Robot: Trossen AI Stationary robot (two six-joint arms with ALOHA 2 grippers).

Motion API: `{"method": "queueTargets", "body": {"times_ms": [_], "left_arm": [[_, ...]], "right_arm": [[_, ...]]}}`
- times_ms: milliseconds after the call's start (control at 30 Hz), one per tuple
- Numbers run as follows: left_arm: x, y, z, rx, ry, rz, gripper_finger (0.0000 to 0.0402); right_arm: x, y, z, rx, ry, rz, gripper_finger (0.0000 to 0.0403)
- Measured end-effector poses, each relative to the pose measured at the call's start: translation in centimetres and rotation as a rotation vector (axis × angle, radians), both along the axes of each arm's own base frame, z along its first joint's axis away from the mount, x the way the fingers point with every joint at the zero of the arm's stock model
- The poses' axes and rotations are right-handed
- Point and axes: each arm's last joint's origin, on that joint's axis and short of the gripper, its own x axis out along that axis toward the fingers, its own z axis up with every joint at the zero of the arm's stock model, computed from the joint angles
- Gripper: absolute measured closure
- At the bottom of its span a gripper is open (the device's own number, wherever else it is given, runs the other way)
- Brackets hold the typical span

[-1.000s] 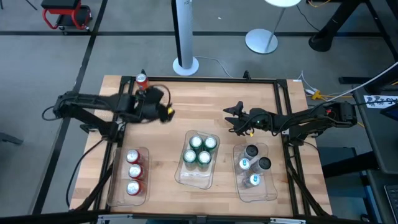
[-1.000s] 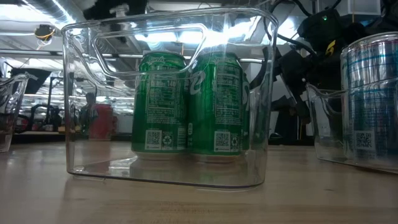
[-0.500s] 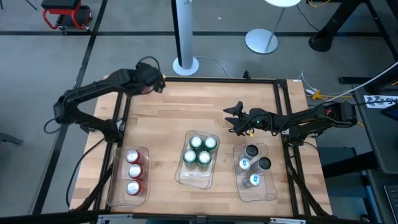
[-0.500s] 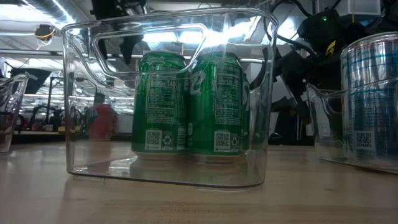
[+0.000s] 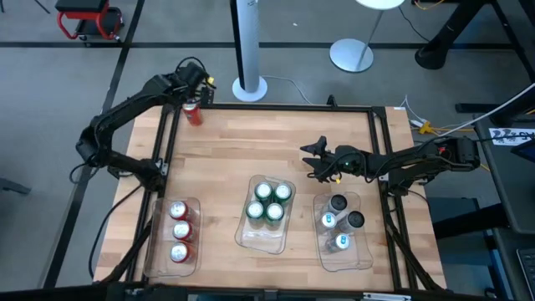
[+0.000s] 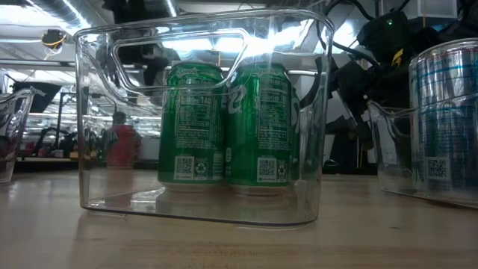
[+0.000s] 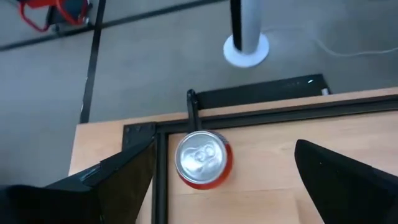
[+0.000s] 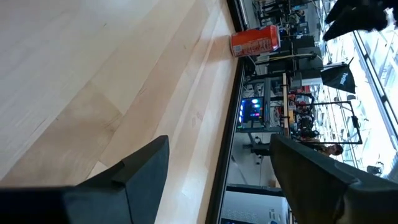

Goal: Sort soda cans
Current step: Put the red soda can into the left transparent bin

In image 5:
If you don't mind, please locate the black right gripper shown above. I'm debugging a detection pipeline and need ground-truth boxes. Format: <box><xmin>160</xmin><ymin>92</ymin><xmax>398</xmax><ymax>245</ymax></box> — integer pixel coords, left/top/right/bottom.
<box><xmin>299</xmin><ymin>135</ymin><xmax>364</xmax><ymax>184</ymax></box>

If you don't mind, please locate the white paper with black print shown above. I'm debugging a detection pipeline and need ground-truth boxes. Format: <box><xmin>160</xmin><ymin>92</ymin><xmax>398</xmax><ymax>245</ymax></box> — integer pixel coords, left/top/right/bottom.
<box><xmin>487</xmin><ymin>127</ymin><xmax>535</xmax><ymax>147</ymax></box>

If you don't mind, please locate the dark tablet screen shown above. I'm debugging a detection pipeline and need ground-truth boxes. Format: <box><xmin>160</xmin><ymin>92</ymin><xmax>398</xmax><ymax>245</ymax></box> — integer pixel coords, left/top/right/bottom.
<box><xmin>510</xmin><ymin>139</ymin><xmax>535</xmax><ymax>164</ymax></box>

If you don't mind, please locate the white floor lamp base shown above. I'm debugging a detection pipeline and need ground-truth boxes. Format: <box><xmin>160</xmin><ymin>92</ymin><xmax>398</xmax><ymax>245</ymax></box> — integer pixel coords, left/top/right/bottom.
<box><xmin>329</xmin><ymin>0</ymin><xmax>406</xmax><ymax>74</ymax></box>

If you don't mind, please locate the black floor bar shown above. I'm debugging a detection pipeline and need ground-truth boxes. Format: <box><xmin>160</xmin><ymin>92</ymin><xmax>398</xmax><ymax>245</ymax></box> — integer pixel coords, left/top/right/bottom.
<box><xmin>432</xmin><ymin>203</ymin><xmax>509</xmax><ymax>240</ymax></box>
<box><xmin>454</xmin><ymin>102</ymin><xmax>501</xmax><ymax>115</ymax></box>

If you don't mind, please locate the green Sprite soda can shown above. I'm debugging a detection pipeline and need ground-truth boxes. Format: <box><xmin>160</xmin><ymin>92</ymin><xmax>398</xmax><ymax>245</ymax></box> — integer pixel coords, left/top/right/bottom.
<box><xmin>273</xmin><ymin>182</ymin><xmax>293</xmax><ymax>206</ymax></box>
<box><xmin>254</xmin><ymin>181</ymin><xmax>273</xmax><ymax>204</ymax></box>
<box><xmin>245</xmin><ymin>200</ymin><xmax>265</xmax><ymax>229</ymax></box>
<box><xmin>265</xmin><ymin>202</ymin><xmax>285</xmax><ymax>230</ymax></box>

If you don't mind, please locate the thin white cable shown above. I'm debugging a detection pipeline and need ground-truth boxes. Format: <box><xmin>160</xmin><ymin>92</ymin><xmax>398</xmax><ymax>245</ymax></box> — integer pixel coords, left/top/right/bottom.
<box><xmin>261</xmin><ymin>74</ymin><xmax>313</xmax><ymax>105</ymax></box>

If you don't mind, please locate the dark grey desk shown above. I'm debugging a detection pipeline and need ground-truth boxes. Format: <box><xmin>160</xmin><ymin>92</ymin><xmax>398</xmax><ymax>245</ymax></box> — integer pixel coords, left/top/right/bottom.
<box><xmin>474</xmin><ymin>83</ymin><xmax>535</xmax><ymax>235</ymax></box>

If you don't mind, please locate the clear plastic bin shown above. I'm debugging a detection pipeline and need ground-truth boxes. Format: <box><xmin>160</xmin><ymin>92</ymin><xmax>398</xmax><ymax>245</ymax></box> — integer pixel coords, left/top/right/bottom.
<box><xmin>143</xmin><ymin>196</ymin><xmax>202</xmax><ymax>279</ymax></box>
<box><xmin>312</xmin><ymin>191</ymin><xmax>375</xmax><ymax>273</ymax></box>
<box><xmin>234</xmin><ymin>174</ymin><xmax>298</xmax><ymax>256</ymax></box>

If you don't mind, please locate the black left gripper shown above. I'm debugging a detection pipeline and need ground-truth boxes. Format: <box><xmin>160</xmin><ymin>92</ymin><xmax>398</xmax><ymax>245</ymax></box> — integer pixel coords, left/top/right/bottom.
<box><xmin>175</xmin><ymin>61</ymin><xmax>215</xmax><ymax>109</ymax></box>

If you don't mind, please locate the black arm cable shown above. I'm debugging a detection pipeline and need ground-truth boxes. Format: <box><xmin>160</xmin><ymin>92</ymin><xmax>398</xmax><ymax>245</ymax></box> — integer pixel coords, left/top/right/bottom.
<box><xmin>87</xmin><ymin>186</ymin><xmax>141</xmax><ymax>280</ymax></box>

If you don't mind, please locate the thick white cable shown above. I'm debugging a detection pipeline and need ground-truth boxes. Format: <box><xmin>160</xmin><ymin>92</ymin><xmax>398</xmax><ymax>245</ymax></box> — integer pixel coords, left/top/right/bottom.
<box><xmin>434</xmin><ymin>82</ymin><xmax>535</xmax><ymax>139</ymax></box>

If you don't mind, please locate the grey chair base leg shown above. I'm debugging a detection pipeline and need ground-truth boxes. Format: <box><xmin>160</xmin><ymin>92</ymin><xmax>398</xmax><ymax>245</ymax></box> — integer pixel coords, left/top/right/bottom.
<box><xmin>0</xmin><ymin>176</ymin><xmax>33</xmax><ymax>196</ymax></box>

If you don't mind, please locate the black lamp cable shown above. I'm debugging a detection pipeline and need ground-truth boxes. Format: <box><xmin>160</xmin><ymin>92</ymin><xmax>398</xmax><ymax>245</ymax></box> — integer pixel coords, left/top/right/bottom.
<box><xmin>396</xmin><ymin>4</ymin><xmax>431</xmax><ymax>43</ymax></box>

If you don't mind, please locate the dark keyboard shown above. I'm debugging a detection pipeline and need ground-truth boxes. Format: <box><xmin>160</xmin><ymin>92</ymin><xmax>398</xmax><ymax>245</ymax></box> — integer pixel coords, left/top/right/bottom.
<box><xmin>516</xmin><ymin>247</ymin><xmax>535</xmax><ymax>301</ymax></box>

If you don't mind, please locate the black aluminium table frame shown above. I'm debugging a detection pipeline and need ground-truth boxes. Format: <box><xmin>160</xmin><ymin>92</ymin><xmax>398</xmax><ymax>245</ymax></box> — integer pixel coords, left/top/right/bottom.
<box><xmin>99</xmin><ymin>92</ymin><xmax>446</xmax><ymax>293</ymax></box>

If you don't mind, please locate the red black rolling stool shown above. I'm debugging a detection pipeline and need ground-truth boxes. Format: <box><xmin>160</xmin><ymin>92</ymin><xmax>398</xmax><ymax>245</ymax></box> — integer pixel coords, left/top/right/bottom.
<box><xmin>54</xmin><ymin>0</ymin><xmax>125</xmax><ymax>43</ymax></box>

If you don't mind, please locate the black desk leg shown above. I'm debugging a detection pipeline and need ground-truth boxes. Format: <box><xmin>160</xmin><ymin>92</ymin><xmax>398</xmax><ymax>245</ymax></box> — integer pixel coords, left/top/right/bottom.
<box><xmin>414</xmin><ymin>0</ymin><xmax>535</xmax><ymax>83</ymax></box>

